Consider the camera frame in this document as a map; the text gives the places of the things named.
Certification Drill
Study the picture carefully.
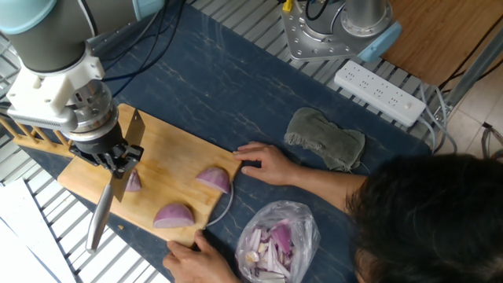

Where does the metal wire hanging loop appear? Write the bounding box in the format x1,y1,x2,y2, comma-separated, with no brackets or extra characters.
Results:
204,181,235,228

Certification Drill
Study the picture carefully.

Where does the person head dark hair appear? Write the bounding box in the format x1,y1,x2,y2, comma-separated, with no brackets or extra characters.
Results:
345,153,503,283

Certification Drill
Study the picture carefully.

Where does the grey green cloth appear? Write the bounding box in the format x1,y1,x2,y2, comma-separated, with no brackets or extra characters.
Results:
283,107,366,173

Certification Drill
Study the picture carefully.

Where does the silver vented wrist box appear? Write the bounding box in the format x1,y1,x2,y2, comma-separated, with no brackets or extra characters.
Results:
6,104,79,133

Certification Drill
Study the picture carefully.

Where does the wooden peg dish rack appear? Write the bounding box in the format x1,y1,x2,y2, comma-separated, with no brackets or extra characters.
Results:
0,116,75,159

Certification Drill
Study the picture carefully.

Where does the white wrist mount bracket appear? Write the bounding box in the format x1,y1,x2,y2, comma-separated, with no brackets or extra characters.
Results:
6,53,105,117

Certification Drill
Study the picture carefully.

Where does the wooden cutting board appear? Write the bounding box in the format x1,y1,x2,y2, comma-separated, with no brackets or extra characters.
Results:
57,103,242,248

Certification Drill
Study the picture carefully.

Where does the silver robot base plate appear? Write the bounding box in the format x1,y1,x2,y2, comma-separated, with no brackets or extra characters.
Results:
281,2,369,63

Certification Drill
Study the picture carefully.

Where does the dark blue marbled mat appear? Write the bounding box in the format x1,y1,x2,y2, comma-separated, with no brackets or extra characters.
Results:
7,6,433,283

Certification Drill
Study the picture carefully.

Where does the large purple onion quarter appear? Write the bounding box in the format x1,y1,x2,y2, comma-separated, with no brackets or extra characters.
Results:
152,202,196,230

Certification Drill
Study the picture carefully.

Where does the brown wooden panel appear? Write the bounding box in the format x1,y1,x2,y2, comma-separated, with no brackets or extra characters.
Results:
380,0,503,87

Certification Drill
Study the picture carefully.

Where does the white power strip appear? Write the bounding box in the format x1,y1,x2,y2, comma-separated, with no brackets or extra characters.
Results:
333,59,428,128

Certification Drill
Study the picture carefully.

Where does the person right forearm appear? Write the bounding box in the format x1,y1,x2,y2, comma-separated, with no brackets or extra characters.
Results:
292,167,369,215

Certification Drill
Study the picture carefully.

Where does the aluminium profile beam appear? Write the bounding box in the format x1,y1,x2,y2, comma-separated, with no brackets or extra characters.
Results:
443,25,503,109

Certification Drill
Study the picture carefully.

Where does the steel cleaver knife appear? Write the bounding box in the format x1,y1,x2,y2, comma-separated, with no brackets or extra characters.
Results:
85,108,146,252

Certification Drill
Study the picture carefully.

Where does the white paper sheet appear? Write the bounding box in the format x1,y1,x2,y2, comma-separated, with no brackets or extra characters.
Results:
0,219,60,283
0,178,78,283

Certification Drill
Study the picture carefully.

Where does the purple onion chunk in bag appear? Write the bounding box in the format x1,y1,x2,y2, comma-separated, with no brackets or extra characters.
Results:
270,222,292,255

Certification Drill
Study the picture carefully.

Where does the cut purple onion slice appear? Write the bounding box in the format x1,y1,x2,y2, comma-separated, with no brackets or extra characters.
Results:
124,168,143,193

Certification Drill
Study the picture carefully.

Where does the grey power strip cable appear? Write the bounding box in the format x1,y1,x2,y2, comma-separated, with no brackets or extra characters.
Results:
416,82,459,154

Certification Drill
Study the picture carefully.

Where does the clear plastic bag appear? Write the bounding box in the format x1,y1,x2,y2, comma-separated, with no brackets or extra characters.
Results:
234,200,321,283

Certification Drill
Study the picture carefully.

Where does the silver wrist coupling flange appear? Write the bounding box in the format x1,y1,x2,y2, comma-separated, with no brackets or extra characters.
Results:
62,80,119,142

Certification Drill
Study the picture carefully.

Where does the person left hand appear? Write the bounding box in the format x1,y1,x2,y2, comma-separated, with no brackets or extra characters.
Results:
162,230,240,283

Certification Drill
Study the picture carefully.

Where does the dark cable bundle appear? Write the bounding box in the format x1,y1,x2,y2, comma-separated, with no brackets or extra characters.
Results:
481,121,503,160

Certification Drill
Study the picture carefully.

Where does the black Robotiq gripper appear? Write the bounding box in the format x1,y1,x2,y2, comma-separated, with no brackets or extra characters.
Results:
69,123,145,180

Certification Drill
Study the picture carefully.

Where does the medium purple onion quarter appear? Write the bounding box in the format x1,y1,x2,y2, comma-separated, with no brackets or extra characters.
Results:
195,167,232,194

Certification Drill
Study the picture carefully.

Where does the person right hand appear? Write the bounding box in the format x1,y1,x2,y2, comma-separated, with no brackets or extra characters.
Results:
233,141,302,187

